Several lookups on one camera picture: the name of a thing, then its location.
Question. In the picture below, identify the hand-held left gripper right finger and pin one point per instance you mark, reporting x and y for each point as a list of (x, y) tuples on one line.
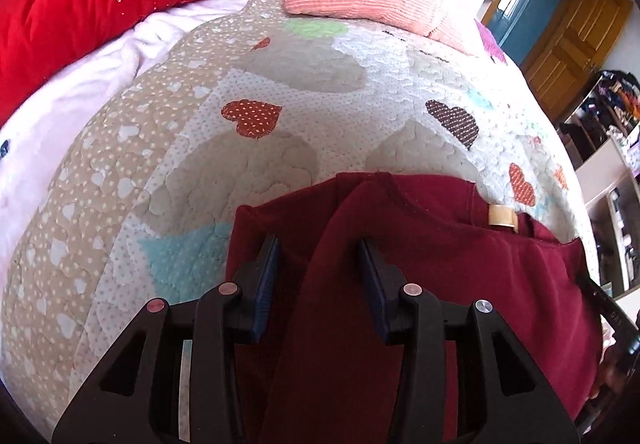
[(372, 284)]

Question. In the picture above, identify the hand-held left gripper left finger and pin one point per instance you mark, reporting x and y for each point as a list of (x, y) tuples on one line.
[(267, 274)]

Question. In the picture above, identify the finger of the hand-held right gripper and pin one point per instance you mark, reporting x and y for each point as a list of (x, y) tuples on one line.
[(605, 304)]

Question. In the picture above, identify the dark red garment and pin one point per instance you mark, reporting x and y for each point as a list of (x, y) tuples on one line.
[(450, 274)]

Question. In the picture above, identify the pile of clothes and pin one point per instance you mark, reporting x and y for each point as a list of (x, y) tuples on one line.
[(622, 93)]

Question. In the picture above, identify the white television cabinet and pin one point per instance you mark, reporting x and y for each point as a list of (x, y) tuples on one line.
[(600, 158)]

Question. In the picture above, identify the quilted heart-patterned bedspread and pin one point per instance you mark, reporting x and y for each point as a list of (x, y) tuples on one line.
[(250, 73)]

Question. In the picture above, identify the wooden door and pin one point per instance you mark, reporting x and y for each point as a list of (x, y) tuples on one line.
[(575, 53)]

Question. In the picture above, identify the white bed sheet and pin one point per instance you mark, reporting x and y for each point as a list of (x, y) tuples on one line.
[(75, 98)]

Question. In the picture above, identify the purple pillow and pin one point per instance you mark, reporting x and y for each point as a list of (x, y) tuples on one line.
[(487, 41)]

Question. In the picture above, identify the red floral quilt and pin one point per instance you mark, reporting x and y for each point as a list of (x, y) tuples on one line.
[(75, 23)]

